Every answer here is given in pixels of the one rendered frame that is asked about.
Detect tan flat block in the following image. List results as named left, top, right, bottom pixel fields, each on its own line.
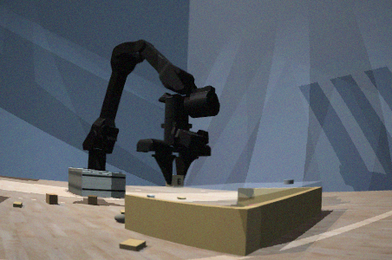
left=119, top=238, right=146, bottom=251

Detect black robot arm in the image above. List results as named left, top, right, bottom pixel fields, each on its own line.
left=82, top=39, right=220, bottom=172

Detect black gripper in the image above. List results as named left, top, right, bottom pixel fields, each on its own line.
left=136, top=118, right=212, bottom=185

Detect brown cube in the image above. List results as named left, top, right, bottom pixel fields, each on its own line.
left=88, top=195, right=97, bottom=205
left=46, top=193, right=58, bottom=205

